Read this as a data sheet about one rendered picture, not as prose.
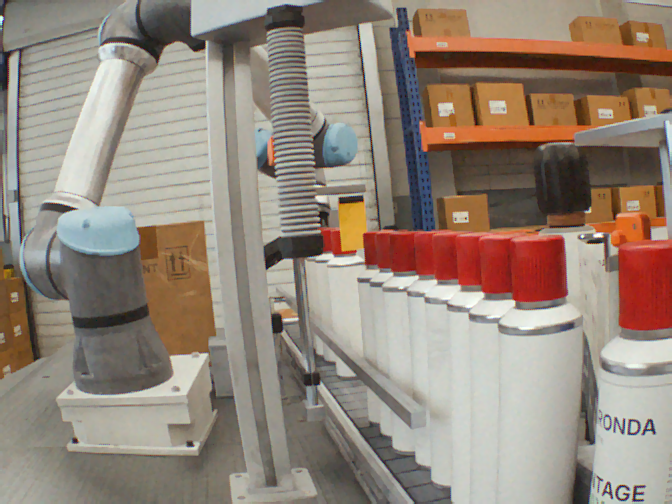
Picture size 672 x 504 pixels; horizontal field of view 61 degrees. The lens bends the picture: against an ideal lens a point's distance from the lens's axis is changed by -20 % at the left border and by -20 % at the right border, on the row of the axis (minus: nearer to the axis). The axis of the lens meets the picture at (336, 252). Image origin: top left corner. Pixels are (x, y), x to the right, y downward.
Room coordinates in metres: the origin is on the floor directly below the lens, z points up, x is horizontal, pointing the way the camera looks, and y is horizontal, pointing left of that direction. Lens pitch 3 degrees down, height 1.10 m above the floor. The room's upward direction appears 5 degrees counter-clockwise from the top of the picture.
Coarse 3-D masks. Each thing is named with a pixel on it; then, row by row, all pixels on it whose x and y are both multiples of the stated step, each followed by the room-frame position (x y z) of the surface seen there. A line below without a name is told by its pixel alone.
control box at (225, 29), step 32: (192, 0) 0.58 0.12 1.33; (224, 0) 0.57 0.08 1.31; (256, 0) 0.55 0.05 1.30; (288, 0) 0.54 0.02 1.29; (320, 0) 0.53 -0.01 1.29; (352, 0) 0.53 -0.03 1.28; (384, 0) 0.58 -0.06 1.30; (192, 32) 0.58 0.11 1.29; (224, 32) 0.59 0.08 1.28; (256, 32) 0.60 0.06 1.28
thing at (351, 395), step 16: (320, 368) 1.02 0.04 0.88; (336, 384) 0.90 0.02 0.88; (352, 384) 0.90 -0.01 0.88; (336, 400) 0.83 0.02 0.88; (352, 400) 0.81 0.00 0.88; (352, 416) 0.74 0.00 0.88; (368, 416) 0.73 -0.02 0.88; (368, 432) 0.67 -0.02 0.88; (384, 448) 0.61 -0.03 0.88; (384, 464) 0.60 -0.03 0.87; (400, 464) 0.56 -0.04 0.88; (400, 480) 0.52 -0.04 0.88; (416, 480) 0.52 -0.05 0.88; (416, 496) 0.48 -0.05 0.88; (432, 496) 0.48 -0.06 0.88; (448, 496) 0.47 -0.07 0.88
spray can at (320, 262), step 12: (336, 228) 1.05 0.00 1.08; (324, 240) 1.05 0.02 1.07; (324, 252) 1.05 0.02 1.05; (324, 264) 1.04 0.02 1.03; (324, 276) 1.04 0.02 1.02; (324, 288) 1.04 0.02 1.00; (324, 300) 1.04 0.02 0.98; (324, 312) 1.04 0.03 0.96; (324, 324) 1.04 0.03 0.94; (324, 348) 1.05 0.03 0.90; (324, 360) 1.06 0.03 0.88
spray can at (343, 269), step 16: (336, 240) 0.93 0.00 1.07; (336, 256) 0.94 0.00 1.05; (352, 256) 0.93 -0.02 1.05; (336, 272) 0.93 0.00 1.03; (352, 272) 0.92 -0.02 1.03; (336, 288) 0.93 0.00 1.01; (352, 288) 0.92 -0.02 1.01; (336, 304) 0.93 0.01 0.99; (352, 304) 0.92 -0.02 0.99; (336, 320) 0.93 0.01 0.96; (352, 320) 0.92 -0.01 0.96; (352, 336) 0.92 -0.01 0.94; (336, 368) 0.94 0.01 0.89
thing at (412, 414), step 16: (288, 304) 1.26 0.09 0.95; (320, 336) 0.88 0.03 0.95; (336, 336) 0.82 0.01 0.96; (336, 352) 0.77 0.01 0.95; (352, 352) 0.71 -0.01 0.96; (352, 368) 0.68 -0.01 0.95; (368, 368) 0.63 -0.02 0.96; (368, 384) 0.60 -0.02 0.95; (384, 384) 0.56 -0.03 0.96; (384, 400) 0.54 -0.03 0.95; (400, 400) 0.50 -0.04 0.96; (400, 416) 0.49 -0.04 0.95; (416, 416) 0.46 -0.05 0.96
